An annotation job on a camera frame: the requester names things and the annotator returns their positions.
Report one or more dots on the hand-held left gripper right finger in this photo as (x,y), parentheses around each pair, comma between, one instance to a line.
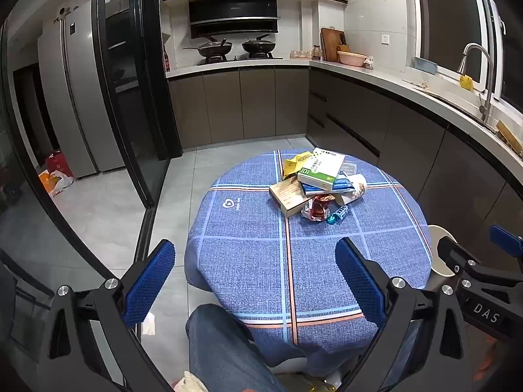
(359,281)

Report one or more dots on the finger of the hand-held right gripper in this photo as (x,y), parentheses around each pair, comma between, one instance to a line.
(506,239)
(451,251)

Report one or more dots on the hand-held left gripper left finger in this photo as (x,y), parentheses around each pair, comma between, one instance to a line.
(151,281)

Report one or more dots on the white paper cup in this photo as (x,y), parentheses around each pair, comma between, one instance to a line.
(440,268)
(358,188)

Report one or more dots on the teal candy wrapper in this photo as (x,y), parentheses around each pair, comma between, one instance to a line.
(339,214)

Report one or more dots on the red snack wrapper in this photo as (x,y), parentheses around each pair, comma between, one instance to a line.
(318,208)

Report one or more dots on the blue and white box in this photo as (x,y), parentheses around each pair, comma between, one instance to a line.
(342,183)

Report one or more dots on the brown cardboard box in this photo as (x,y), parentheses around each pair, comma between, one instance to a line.
(290,198)

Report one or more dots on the small grey blister pack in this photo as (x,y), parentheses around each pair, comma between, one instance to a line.
(349,168)

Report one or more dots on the white and green box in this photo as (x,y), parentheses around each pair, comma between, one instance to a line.
(322,169)

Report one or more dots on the yellow snack wrapper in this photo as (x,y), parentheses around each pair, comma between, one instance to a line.
(291,167)

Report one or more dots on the white paper scrap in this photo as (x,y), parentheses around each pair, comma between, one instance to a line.
(148,324)

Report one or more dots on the person's leg in jeans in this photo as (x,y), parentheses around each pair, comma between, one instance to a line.
(220,347)

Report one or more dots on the blue plaid tablecloth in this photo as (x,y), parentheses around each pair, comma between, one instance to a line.
(245,253)

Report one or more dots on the orange and white plastic bag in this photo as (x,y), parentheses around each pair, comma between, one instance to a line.
(57,183)

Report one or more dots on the red bag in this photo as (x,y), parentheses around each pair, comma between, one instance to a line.
(59,163)

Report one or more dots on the yellow sponge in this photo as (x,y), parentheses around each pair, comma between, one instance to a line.
(465,83)

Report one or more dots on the steel kitchen faucet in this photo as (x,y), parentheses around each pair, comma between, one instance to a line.
(488,77)

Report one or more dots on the black glass sliding door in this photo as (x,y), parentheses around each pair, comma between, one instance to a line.
(135,90)

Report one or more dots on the white cloth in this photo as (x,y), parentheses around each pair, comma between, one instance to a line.
(369,63)

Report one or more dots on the silver refrigerator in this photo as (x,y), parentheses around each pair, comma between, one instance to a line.
(77,90)

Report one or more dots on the red sauce bottle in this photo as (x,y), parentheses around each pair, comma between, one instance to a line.
(166,59)

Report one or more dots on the kitchen window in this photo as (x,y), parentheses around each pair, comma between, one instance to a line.
(449,16)

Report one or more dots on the brown spice jar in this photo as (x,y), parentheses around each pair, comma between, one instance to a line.
(316,52)

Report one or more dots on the row of small glass jars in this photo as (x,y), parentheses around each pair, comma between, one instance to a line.
(300,54)

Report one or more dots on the black gas stove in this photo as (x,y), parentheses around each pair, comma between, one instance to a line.
(237,60)

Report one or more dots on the black wok with lid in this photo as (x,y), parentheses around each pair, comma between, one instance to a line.
(212,49)

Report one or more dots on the wooden cutting board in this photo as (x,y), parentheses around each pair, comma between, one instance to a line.
(329,43)

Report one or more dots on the black range hood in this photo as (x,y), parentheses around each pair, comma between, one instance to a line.
(233,14)

